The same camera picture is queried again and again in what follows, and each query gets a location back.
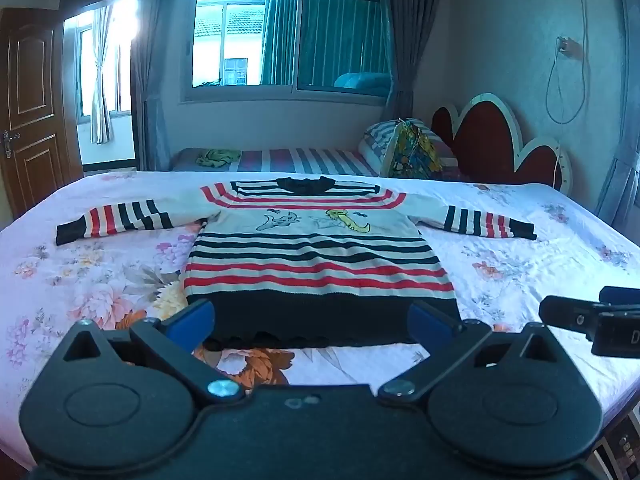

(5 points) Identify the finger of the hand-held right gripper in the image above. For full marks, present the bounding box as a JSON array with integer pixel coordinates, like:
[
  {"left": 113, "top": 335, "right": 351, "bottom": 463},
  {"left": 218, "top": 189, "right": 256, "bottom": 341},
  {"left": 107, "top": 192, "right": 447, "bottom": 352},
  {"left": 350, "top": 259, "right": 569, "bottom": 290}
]
[
  {"left": 599, "top": 286, "right": 640, "bottom": 307},
  {"left": 539, "top": 296, "right": 602, "bottom": 334}
]

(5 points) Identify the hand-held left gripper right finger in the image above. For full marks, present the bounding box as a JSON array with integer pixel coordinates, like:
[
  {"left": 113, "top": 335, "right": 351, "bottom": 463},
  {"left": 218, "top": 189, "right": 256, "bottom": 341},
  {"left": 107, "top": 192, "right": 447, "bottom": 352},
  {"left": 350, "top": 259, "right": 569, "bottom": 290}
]
[{"left": 377, "top": 300, "right": 563, "bottom": 403}]

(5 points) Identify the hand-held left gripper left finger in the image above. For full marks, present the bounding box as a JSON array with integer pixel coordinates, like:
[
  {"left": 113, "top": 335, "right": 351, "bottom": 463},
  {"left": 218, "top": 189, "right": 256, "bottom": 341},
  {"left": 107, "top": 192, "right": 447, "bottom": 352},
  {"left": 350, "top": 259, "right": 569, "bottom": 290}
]
[{"left": 62, "top": 299, "right": 246, "bottom": 408}]

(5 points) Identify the striped knit sweater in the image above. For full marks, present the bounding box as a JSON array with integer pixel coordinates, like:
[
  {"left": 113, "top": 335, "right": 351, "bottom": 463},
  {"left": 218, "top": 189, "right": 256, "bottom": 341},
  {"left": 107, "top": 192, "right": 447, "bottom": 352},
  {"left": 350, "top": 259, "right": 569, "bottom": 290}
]
[{"left": 55, "top": 176, "right": 538, "bottom": 348}]

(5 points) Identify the pink floral bed sheet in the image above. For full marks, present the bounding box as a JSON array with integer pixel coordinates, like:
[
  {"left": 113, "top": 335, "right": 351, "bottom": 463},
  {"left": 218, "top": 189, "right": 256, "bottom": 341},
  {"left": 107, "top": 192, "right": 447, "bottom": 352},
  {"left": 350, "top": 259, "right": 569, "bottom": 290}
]
[{"left": 0, "top": 170, "right": 640, "bottom": 471}]

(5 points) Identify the grey appliance with buttons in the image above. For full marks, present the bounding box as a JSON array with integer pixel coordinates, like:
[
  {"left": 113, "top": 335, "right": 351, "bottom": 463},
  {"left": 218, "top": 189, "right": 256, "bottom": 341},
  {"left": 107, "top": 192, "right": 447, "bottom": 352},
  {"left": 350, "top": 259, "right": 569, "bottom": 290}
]
[{"left": 591, "top": 402, "right": 640, "bottom": 480}]

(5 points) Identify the grey-blue curtain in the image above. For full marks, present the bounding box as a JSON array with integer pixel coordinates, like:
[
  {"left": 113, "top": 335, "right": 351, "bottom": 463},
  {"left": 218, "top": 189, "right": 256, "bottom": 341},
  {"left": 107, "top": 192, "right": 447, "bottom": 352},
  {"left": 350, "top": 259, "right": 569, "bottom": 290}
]
[
  {"left": 594, "top": 0, "right": 640, "bottom": 207},
  {"left": 131, "top": 0, "right": 193, "bottom": 172},
  {"left": 382, "top": 0, "right": 442, "bottom": 120}
]

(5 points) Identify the green crumpled cloth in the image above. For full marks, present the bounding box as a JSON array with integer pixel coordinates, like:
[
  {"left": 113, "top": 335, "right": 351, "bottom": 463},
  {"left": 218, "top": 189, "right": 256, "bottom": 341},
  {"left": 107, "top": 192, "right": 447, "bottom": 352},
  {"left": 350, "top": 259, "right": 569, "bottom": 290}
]
[{"left": 196, "top": 149, "right": 242, "bottom": 168}]

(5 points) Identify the colourful cartoon pillow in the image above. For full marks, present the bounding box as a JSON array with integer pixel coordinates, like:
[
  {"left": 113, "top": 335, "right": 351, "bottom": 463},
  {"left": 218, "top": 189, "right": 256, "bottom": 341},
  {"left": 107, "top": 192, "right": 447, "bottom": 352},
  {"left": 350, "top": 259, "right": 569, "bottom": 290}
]
[{"left": 381, "top": 118, "right": 443, "bottom": 179}]

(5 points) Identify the red and white headboard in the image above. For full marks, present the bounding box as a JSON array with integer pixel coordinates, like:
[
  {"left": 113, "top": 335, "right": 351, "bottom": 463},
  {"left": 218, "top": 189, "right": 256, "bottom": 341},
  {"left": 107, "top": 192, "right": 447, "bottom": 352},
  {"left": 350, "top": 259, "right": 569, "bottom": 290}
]
[{"left": 431, "top": 93, "right": 573, "bottom": 193}]

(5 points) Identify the striped pillow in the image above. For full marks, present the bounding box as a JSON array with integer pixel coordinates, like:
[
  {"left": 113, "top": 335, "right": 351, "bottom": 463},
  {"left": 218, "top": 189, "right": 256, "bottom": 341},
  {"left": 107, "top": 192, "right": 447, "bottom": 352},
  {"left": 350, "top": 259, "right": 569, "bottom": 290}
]
[{"left": 361, "top": 121, "right": 458, "bottom": 177}]

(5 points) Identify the striped bed sheet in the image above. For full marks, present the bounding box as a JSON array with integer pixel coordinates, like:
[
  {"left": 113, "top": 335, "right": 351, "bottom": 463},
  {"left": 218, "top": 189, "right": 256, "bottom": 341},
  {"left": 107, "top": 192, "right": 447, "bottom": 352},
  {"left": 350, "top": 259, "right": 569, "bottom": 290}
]
[{"left": 170, "top": 147, "right": 381, "bottom": 178}]

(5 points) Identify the teal folded quilt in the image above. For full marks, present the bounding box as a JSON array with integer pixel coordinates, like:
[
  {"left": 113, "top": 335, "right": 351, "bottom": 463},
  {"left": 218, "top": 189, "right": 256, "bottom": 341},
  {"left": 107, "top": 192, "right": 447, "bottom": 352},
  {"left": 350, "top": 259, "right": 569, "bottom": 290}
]
[{"left": 333, "top": 72, "right": 392, "bottom": 97}]

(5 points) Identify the white sheer curtain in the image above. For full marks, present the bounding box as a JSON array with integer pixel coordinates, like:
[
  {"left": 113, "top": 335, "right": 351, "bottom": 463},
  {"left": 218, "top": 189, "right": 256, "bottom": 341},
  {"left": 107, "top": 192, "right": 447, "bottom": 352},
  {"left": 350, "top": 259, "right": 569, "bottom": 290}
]
[{"left": 90, "top": 4, "right": 115, "bottom": 145}]

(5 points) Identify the brown wooden door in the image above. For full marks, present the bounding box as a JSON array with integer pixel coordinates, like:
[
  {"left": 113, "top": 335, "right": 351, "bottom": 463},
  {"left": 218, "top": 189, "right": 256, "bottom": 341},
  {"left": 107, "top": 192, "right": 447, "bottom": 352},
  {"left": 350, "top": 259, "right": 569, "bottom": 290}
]
[{"left": 0, "top": 7, "right": 84, "bottom": 221}]

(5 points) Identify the teal curtain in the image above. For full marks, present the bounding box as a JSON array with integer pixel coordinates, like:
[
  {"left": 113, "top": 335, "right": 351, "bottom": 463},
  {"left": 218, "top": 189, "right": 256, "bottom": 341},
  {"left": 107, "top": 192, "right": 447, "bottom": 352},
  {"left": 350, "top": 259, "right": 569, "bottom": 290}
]
[{"left": 260, "top": 0, "right": 391, "bottom": 87}]

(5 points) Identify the thin white charger cable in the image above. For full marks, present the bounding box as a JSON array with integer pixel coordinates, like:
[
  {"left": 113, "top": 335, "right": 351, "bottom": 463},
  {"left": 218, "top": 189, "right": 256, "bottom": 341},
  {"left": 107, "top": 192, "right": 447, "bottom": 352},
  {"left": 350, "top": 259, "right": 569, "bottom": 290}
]
[{"left": 552, "top": 152, "right": 569, "bottom": 191}]

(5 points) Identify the wall socket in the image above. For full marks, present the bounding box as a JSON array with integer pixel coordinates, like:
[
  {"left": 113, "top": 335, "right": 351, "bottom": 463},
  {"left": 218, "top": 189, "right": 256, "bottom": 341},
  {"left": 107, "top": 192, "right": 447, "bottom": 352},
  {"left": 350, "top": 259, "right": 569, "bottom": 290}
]
[{"left": 556, "top": 35, "right": 585, "bottom": 59}]

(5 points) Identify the window with grey frame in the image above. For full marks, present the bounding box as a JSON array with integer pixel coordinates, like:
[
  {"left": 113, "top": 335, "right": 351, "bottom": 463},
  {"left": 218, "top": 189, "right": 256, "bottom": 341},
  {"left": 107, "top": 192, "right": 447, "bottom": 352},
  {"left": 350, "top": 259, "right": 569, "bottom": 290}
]
[{"left": 182, "top": 0, "right": 398, "bottom": 106}]

